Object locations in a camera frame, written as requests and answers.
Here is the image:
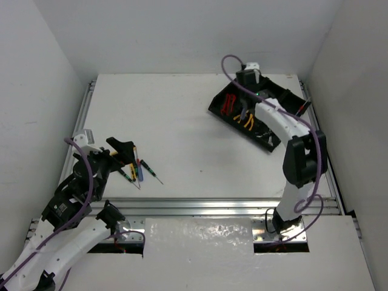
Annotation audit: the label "Pro'sKit black green screwdriver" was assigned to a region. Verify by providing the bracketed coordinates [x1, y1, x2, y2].
[140, 159, 164, 185]

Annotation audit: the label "red black folding saw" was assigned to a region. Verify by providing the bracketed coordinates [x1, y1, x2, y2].
[220, 93, 236, 116]

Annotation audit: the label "yellow needle-nose pliers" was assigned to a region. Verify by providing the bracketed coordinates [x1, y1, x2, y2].
[233, 111, 255, 131]

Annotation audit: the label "large silver open-end wrench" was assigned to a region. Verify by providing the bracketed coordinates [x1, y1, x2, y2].
[256, 130, 273, 138]

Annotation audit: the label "large yellow utility knife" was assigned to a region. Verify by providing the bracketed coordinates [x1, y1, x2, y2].
[111, 145, 135, 159]

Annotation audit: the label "blue red screwdriver large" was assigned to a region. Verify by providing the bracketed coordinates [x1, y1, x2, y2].
[295, 98, 311, 117]

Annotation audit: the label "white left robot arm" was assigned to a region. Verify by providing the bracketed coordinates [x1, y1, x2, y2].
[1, 134, 135, 290]

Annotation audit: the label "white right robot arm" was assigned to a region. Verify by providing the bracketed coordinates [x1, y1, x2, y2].
[236, 69, 328, 233]

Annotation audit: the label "small yellow utility knife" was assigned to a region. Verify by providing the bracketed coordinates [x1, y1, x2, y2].
[129, 163, 136, 181]

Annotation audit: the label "black green precision screwdriver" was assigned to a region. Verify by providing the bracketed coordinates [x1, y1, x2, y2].
[118, 169, 133, 183]

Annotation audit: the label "black compartment tray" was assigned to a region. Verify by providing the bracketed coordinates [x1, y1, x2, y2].
[208, 81, 305, 152]

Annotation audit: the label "white front cover board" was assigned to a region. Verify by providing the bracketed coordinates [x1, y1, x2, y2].
[63, 216, 374, 290]

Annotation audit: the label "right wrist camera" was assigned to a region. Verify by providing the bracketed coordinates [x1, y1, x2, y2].
[243, 62, 261, 75]

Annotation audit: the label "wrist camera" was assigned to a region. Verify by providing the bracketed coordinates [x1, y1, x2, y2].
[243, 62, 261, 75]
[72, 129, 102, 155]

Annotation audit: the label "aluminium rail frame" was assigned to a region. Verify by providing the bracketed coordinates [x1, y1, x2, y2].
[8, 77, 364, 290]

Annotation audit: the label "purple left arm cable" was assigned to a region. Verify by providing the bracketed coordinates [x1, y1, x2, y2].
[0, 138, 146, 291]

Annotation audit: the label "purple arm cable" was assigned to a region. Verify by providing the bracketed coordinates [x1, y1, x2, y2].
[221, 54, 324, 243]
[0, 138, 146, 291]

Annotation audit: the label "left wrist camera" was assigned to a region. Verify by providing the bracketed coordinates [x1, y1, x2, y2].
[72, 129, 102, 155]

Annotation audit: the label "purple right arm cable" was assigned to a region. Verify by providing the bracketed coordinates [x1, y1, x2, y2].
[221, 54, 324, 243]

